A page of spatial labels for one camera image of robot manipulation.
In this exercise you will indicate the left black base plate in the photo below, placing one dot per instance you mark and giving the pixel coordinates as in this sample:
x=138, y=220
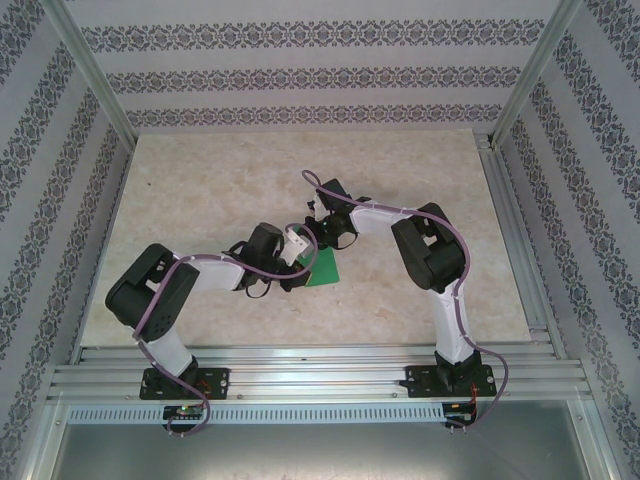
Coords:
x=220, y=382

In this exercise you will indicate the aluminium mounting rail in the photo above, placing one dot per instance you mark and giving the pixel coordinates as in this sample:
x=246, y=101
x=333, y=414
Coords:
x=320, y=380

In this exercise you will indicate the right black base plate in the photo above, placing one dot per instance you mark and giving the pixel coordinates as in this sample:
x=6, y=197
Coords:
x=417, y=382

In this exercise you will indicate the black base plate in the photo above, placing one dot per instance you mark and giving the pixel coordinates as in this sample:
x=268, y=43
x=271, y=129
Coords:
x=417, y=382
x=220, y=382

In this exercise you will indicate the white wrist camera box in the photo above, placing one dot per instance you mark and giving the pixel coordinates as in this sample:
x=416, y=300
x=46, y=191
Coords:
x=316, y=210
x=295, y=245

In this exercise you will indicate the left aluminium frame post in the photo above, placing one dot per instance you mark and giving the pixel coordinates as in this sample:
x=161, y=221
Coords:
x=87, y=65

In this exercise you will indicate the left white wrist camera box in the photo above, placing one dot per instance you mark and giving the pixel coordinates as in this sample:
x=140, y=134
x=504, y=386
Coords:
x=295, y=245

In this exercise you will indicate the left small circuit board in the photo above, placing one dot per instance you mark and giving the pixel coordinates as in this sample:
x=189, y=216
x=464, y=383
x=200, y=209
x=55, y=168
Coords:
x=182, y=411

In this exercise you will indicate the right small circuit board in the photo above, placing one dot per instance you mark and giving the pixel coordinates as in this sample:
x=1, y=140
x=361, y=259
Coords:
x=457, y=414

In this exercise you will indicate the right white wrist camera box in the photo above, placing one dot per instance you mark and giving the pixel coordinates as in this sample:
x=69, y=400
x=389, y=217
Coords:
x=316, y=210

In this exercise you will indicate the aluminium frame post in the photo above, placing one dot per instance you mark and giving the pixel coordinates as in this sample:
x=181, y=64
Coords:
x=541, y=65
x=87, y=65

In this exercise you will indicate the green square paper sheet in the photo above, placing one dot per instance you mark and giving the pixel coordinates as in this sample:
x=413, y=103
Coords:
x=325, y=270

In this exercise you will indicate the right aluminium frame post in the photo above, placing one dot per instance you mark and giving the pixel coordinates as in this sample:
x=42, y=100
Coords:
x=541, y=65

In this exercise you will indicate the small circuit board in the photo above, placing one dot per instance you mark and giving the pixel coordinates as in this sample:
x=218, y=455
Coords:
x=457, y=414
x=182, y=411

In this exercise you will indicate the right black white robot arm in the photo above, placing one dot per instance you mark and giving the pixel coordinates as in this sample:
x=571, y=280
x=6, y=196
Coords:
x=430, y=255

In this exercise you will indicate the aluminium side rail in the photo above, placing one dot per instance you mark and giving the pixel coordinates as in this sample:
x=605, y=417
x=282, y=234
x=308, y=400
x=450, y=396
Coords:
x=505, y=200

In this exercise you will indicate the grey metal sheet panel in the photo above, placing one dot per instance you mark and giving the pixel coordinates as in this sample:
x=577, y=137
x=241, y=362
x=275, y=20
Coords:
x=320, y=455

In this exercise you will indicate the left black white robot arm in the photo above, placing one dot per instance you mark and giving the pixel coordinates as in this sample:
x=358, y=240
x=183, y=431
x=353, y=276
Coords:
x=150, y=300

